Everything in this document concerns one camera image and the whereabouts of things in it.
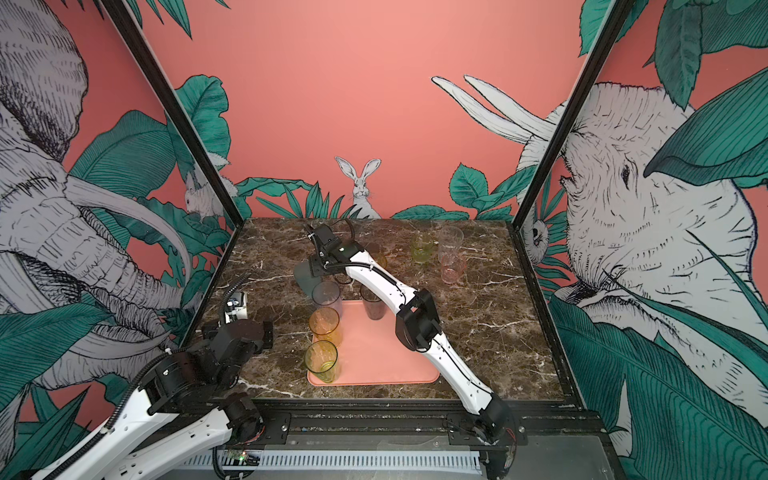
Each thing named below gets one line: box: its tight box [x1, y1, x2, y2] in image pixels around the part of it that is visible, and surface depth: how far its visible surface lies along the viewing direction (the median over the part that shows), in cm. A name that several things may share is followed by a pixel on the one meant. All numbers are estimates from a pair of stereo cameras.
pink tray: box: [330, 300, 441, 386], surface depth 86 cm
